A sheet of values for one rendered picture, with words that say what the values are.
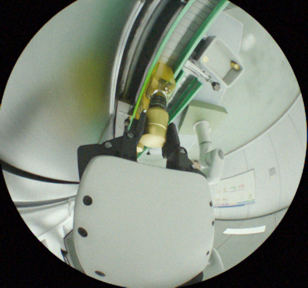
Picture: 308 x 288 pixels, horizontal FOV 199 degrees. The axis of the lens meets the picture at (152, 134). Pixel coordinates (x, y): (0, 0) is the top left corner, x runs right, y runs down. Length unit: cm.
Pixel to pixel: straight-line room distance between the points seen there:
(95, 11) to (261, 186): 378
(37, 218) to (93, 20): 25
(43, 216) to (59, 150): 11
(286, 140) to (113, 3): 391
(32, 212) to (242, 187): 382
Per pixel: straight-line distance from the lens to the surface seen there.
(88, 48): 15
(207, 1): 48
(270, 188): 369
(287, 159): 377
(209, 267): 20
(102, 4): 16
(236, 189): 382
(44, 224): 19
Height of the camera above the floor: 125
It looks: 34 degrees down
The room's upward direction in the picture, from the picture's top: 171 degrees counter-clockwise
